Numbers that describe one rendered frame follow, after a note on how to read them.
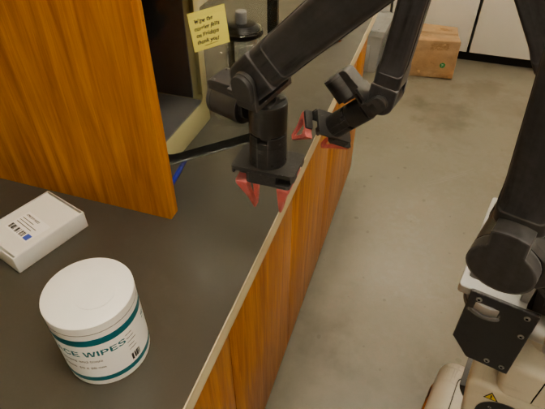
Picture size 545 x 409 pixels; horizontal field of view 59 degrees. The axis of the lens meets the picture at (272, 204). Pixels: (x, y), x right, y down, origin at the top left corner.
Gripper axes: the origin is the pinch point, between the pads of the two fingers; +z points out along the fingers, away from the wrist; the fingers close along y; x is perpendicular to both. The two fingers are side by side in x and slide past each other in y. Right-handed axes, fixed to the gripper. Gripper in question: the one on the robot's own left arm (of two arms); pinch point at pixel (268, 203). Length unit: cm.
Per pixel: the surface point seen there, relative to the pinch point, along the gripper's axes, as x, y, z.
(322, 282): -77, 2, 110
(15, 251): 14.7, 44.9, 12.2
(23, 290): 19.5, 40.4, 16.1
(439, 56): -289, -29, 92
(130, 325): 25.6, 12.5, 5.6
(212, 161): -27.8, 23.9, 16.0
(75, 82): -6.1, 38.6, -13.1
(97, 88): -6.1, 34.0, -12.7
